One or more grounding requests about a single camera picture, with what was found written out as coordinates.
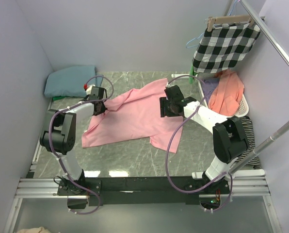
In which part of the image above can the beige cloth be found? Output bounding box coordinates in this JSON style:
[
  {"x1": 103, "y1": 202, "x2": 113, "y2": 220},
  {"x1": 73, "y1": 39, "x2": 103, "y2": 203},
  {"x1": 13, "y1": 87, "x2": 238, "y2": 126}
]
[{"x1": 16, "y1": 227, "x2": 50, "y2": 233}]

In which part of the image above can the wooden clothes hanger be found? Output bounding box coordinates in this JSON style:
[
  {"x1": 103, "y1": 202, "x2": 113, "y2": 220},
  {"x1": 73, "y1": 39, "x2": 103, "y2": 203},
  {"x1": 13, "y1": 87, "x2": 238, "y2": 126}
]
[{"x1": 205, "y1": 15, "x2": 255, "y2": 32}]

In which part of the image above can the black white checkered cloth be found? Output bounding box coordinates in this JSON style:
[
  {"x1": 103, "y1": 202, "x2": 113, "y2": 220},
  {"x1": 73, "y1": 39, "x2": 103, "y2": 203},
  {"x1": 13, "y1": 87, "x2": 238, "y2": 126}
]
[{"x1": 192, "y1": 23, "x2": 260, "y2": 74}]

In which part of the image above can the pink t-shirt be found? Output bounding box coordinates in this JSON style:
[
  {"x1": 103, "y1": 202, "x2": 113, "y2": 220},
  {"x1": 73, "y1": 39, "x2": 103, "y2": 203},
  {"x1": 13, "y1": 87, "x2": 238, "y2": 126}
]
[{"x1": 81, "y1": 78, "x2": 183, "y2": 153}]

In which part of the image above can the orange shirt in basket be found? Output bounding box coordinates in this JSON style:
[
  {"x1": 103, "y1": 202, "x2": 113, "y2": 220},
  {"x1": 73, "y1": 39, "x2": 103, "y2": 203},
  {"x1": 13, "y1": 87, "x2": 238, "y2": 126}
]
[{"x1": 208, "y1": 69, "x2": 244, "y2": 117}]

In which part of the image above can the purple garment in basket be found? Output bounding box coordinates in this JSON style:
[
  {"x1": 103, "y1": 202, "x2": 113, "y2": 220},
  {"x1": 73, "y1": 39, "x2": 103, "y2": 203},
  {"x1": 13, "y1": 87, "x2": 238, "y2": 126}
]
[{"x1": 201, "y1": 78, "x2": 219, "y2": 102}]

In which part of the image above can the white laundry basket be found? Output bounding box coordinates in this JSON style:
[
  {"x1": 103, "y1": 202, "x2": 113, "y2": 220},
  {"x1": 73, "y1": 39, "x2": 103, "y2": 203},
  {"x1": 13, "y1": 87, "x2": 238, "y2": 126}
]
[{"x1": 197, "y1": 78, "x2": 249, "y2": 117}]

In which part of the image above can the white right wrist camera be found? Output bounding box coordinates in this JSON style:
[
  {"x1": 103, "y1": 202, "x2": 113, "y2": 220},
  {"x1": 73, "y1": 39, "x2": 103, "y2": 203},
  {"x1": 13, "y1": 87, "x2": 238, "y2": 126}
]
[{"x1": 166, "y1": 83, "x2": 174, "y2": 88}]

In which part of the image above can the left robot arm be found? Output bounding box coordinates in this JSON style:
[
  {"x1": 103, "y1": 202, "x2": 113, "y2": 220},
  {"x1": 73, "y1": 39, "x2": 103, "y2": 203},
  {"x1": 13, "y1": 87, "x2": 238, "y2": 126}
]
[{"x1": 39, "y1": 85, "x2": 108, "y2": 195}]

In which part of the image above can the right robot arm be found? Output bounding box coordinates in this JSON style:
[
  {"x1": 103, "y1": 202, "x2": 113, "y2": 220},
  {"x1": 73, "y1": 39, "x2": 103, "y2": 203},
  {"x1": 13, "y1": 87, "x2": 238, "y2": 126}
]
[{"x1": 160, "y1": 85, "x2": 249, "y2": 194}]

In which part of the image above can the white rack foot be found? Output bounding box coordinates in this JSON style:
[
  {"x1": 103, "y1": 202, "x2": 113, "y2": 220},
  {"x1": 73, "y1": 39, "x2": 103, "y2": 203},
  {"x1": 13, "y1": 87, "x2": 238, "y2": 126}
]
[{"x1": 171, "y1": 74, "x2": 189, "y2": 79}]

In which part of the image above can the folded teal t-shirt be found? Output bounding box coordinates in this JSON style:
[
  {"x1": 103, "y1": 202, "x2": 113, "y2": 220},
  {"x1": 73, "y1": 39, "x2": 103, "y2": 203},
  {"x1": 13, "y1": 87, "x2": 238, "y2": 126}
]
[{"x1": 44, "y1": 66, "x2": 96, "y2": 98}]

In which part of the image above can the black white striped garment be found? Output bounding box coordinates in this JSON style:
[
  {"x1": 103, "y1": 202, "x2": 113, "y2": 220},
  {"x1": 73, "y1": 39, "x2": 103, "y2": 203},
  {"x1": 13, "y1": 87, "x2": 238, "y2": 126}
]
[{"x1": 240, "y1": 116, "x2": 261, "y2": 168}]

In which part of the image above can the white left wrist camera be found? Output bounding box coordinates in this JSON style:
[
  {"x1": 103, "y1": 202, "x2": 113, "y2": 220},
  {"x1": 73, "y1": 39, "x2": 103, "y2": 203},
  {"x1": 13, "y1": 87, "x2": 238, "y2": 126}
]
[{"x1": 83, "y1": 84, "x2": 95, "y2": 95}]

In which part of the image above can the aluminium frame rail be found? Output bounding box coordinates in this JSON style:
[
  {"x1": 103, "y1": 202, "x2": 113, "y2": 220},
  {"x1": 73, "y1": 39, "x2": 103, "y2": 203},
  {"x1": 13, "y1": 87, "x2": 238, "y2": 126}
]
[{"x1": 6, "y1": 144, "x2": 272, "y2": 233}]

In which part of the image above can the blue wire hanger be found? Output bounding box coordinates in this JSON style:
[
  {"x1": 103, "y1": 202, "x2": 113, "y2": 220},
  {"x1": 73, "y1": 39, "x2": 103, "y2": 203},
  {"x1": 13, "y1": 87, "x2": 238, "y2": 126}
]
[{"x1": 185, "y1": 33, "x2": 204, "y2": 49}]

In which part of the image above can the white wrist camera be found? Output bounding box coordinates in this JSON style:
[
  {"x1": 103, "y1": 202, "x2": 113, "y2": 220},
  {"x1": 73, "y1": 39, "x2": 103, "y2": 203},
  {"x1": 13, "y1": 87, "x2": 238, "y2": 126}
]
[
  {"x1": 83, "y1": 84, "x2": 95, "y2": 95},
  {"x1": 166, "y1": 83, "x2": 174, "y2": 88}
]

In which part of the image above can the black mounting base bar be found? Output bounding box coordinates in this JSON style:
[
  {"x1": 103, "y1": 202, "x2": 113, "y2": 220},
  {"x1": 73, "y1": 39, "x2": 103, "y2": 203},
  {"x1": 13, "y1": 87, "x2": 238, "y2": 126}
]
[{"x1": 57, "y1": 176, "x2": 230, "y2": 209}]

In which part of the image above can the metal clothes rack pole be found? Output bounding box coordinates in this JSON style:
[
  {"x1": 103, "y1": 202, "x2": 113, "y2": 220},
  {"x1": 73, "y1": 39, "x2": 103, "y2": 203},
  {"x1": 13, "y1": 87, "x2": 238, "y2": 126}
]
[{"x1": 229, "y1": 0, "x2": 289, "y2": 174}]

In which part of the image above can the green hanging garment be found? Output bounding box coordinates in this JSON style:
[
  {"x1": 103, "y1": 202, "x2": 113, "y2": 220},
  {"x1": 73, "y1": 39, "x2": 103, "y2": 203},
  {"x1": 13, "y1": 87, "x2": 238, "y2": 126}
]
[{"x1": 189, "y1": 65, "x2": 195, "y2": 84}]

